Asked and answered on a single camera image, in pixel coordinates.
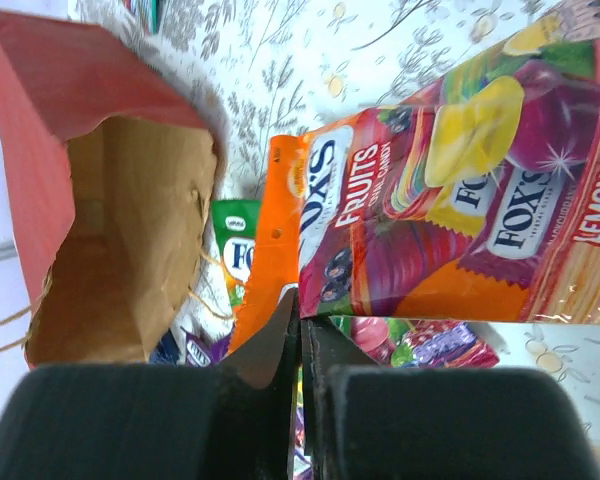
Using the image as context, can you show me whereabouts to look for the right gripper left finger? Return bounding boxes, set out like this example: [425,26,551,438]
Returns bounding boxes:
[0,291,299,479]

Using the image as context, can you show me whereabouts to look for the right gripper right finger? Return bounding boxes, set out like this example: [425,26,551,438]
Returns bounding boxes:
[301,320,600,479]

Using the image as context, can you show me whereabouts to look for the purple candy packet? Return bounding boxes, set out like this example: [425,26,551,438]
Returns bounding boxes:
[180,328,234,367]

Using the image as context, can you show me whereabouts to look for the green spring tea candy packet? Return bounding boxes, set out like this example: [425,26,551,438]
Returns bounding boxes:
[211,199,261,309]

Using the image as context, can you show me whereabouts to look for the orange fruits candy packet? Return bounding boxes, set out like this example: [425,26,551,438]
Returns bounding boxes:
[227,0,600,356]

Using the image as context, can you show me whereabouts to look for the red paper bag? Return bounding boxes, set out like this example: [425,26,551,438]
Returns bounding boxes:
[0,10,217,366]

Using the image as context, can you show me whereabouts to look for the pink berries candy packet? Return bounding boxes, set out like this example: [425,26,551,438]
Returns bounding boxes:
[330,316,499,368]

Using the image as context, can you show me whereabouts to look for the blue Doritos chip bag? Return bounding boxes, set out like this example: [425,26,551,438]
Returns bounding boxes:
[148,330,181,366]

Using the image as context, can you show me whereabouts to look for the teal snack packet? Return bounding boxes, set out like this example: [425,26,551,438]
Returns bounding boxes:
[122,0,160,34]

